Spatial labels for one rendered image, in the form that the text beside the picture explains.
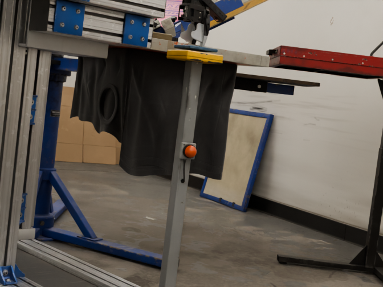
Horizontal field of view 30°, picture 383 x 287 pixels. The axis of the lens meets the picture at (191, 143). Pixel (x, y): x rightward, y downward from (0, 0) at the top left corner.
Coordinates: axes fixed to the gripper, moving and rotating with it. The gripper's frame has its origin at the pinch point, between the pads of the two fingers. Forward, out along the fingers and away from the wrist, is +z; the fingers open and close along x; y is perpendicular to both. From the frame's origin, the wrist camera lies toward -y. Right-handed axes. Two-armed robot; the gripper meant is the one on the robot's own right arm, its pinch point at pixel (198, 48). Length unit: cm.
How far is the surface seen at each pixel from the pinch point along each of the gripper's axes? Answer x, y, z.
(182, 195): 21, 11, 47
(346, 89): -143, -200, 1
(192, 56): 25.4, 16.3, 4.5
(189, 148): 24.4, 13.1, 32.0
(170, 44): 1.9, 11.8, 0.2
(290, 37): -209, -200, -34
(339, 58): -53, -111, -9
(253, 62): 1.8, -22.2, 2.0
